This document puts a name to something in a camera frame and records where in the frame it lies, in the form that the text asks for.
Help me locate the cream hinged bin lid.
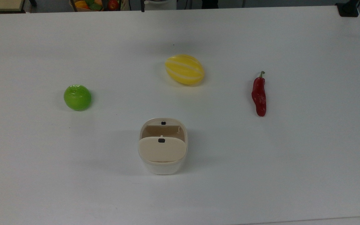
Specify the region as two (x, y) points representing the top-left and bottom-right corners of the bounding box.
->
(138, 136), (187, 163)

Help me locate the basket of toy fruit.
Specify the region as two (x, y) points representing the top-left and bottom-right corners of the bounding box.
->
(70, 0), (130, 12)

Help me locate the yellow lemon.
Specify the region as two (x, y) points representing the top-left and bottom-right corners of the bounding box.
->
(165, 54), (205, 85)

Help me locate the green toy apple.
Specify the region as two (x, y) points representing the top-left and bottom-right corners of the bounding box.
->
(63, 84), (92, 111)

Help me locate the beige topped side table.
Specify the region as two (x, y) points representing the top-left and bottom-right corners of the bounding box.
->
(0, 0), (26, 13)

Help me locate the red toy chili pepper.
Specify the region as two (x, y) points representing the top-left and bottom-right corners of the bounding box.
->
(251, 71), (267, 117)

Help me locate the black camera stand base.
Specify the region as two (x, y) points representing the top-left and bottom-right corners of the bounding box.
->
(336, 0), (360, 17)

